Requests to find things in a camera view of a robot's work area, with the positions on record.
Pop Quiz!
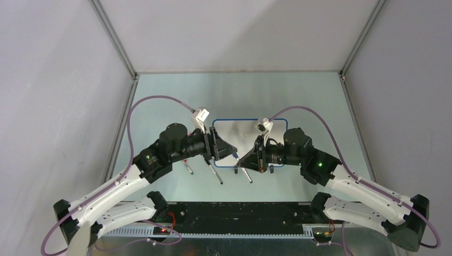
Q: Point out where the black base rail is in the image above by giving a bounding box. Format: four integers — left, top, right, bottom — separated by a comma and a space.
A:
162, 202, 329, 236

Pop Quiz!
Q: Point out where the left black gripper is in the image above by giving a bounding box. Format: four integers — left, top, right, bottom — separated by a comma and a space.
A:
170, 125, 237, 163

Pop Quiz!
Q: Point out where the black whiteboard marker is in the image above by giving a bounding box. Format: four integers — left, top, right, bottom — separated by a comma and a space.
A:
204, 158, 223, 185

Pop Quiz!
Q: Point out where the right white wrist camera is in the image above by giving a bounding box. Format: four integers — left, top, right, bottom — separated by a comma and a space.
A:
255, 118, 273, 145

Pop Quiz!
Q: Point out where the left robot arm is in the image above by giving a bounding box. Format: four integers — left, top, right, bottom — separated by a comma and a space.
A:
53, 123, 237, 245

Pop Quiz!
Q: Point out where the blue whiteboard marker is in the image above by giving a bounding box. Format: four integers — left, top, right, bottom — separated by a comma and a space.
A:
235, 159, 253, 183

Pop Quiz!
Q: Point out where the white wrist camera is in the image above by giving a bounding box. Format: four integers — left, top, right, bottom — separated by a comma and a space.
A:
191, 107, 209, 134
255, 118, 273, 145

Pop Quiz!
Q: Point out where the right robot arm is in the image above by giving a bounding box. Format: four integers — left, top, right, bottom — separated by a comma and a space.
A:
237, 128, 430, 252

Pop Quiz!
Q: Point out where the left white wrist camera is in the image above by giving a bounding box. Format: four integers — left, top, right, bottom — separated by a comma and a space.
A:
191, 107, 209, 134

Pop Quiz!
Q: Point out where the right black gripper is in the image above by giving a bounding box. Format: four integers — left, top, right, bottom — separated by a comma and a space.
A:
237, 134, 302, 173

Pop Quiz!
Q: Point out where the green whiteboard marker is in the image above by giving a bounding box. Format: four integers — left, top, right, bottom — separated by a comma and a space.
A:
183, 159, 194, 175

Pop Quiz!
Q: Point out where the blue framed whiteboard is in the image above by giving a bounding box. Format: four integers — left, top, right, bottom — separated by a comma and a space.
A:
212, 118, 288, 158

